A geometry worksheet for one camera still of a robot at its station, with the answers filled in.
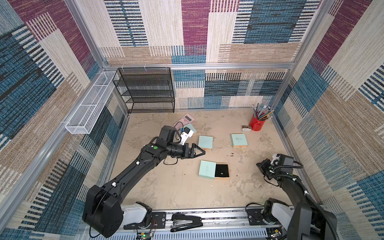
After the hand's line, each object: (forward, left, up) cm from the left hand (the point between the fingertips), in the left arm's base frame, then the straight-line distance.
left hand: (200, 154), depth 73 cm
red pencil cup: (+30, -39, -14) cm, 51 cm away
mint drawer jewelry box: (0, -8, -18) cm, 20 cm away
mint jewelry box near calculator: (+31, +4, -18) cm, 36 cm away
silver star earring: (-1, -12, -20) cm, 23 cm away
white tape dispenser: (+30, -34, -19) cm, 49 cm away
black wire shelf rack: (+54, +36, -1) cm, 65 cm away
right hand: (+2, -33, -18) cm, 38 cm away
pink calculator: (+39, +8, -18) cm, 44 cm away
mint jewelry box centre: (+19, -5, -19) cm, 27 cm away
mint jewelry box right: (+19, -26, -18) cm, 37 cm away
